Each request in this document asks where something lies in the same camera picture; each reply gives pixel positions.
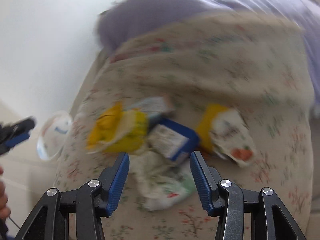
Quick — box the person's hand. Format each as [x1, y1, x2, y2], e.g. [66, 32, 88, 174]
[0, 180, 11, 220]

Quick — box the dark blue white carton box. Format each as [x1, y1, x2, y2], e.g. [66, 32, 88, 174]
[146, 119, 200, 164]

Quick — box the yellow sponge block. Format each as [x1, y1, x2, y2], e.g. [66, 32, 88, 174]
[195, 103, 229, 154]

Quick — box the floral beige bed cover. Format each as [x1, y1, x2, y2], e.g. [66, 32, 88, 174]
[54, 12, 313, 239]

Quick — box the white tissue paper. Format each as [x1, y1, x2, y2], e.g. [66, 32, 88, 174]
[130, 151, 196, 211]

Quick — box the yellow snack bag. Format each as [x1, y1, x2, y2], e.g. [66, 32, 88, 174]
[86, 101, 149, 153]

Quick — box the light blue carton box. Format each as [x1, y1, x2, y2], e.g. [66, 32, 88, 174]
[125, 95, 176, 131]

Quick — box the white nut snack wrapper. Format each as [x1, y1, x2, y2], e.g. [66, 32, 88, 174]
[209, 108, 256, 168]

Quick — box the lavender purple blanket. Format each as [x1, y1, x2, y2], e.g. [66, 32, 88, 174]
[97, 0, 319, 106]

